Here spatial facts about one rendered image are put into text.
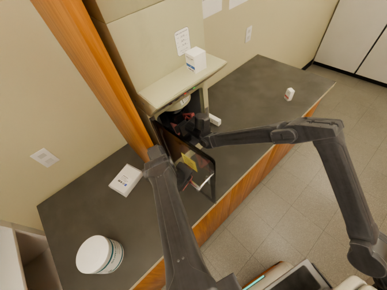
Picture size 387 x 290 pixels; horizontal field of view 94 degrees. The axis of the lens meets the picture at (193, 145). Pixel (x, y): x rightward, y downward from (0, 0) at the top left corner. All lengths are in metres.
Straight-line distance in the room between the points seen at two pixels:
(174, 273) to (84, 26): 0.44
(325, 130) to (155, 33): 0.53
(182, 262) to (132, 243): 0.75
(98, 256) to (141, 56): 0.75
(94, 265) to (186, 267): 0.67
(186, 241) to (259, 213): 1.71
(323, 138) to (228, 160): 0.63
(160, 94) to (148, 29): 0.18
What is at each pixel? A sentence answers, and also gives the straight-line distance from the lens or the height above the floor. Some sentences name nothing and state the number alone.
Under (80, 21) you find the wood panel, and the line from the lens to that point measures 0.45.
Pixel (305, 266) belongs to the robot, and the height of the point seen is 1.04.
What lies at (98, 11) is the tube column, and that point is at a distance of 0.57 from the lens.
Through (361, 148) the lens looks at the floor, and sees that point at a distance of 2.78.
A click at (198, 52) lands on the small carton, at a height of 1.57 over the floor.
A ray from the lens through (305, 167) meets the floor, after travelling 2.33.
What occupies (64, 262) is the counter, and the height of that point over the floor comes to 0.94.
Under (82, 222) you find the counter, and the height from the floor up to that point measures 0.94.
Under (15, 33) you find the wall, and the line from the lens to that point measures 0.97.
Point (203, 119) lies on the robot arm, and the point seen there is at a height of 1.29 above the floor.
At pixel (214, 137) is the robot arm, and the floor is 1.26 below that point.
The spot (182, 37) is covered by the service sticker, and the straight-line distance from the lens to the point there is 0.69.
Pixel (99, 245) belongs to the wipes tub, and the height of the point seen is 1.09.
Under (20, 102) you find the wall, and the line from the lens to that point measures 1.05.
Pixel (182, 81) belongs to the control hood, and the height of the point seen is 1.51.
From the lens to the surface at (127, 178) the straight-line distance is 1.10.
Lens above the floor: 1.86
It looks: 53 degrees down
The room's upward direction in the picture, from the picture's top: 11 degrees counter-clockwise
